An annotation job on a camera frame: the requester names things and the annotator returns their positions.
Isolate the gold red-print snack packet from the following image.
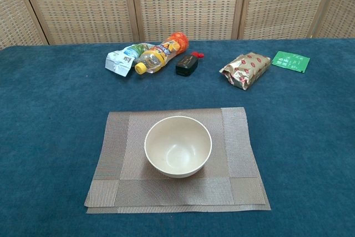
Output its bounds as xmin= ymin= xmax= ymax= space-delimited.
xmin=219 ymin=51 xmax=272 ymax=91

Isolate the white round bowl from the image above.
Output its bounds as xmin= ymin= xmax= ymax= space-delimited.
xmin=144 ymin=115 xmax=213 ymax=178

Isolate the grey woven placemat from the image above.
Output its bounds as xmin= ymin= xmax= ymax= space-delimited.
xmin=84 ymin=106 xmax=272 ymax=214

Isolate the green sachet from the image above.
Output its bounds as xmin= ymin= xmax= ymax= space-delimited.
xmin=271 ymin=51 xmax=311 ymax=74

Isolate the woven folding screen panel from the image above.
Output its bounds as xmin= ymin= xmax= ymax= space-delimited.
xmin=129 ymin=0 xmax=249 ymax=42
xmin=237 ymin=0 xmax=341 ymax=41
xmin=309 ymin=0 xmax=355 ymax=39
xmin=0 ymin=0 xmax=49 ymax=51
xmin=16 ymin=0 xmax=141 ymax=46

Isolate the crumpled white snack wrapper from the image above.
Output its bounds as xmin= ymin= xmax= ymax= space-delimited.
xmin=104 ymin=43 xmax=152 ymax=77

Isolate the black sauce bottle red cap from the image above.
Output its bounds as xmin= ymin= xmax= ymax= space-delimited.
xmin=175 ymin=51 xmax=205 ymax=77

